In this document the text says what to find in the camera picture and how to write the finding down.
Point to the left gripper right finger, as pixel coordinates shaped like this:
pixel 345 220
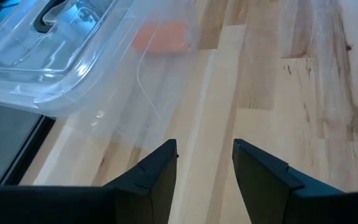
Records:
pixel 291 205

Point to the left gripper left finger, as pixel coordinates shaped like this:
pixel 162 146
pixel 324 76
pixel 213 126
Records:
pixel 104 205

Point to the clear plastic storage box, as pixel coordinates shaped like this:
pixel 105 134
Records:
pixel 73 77

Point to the orange box label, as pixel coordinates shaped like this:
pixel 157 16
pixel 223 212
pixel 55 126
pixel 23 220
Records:
pixel 163 37

